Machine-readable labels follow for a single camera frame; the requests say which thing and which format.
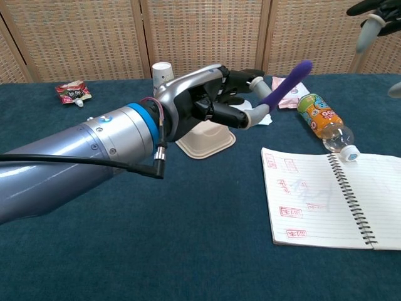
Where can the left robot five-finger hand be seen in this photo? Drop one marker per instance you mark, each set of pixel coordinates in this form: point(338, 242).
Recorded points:
point(185, 103)

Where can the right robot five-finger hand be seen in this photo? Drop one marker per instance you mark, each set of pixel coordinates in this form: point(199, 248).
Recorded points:
point(368, 31)

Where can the purple pen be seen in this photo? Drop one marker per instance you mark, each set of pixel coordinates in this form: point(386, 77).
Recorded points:
point(288, 84)

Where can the left robot arm grey-blue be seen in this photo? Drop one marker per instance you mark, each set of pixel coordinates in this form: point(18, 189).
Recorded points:
point(62, 163)

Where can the white paper cup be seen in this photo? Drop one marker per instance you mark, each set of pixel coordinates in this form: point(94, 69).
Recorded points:
point(161, 75)

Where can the beige pulp food tray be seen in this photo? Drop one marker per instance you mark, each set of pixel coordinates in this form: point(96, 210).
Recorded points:
point(206, 141)

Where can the woven folding screen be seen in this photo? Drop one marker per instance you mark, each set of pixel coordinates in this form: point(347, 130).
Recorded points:
point(200, 31)

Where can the white crumpled tissue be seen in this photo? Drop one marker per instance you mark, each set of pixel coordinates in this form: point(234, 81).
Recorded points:
point(265, 120)

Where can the pink wet wipes pack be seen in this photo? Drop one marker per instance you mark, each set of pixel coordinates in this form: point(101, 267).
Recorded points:
point(299, 94)

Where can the orange juice plastic bottle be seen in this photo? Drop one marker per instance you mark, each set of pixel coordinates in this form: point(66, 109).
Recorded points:
point(319, 116)

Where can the red drink pouch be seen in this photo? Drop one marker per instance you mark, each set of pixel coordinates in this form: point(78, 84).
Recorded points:
point(73, 92)

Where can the dark teal table cloth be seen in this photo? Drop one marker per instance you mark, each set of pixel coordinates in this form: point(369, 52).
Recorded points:
point(156, 251)

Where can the open spiral notebook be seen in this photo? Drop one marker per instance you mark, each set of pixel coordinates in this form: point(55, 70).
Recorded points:
point(313, 203)

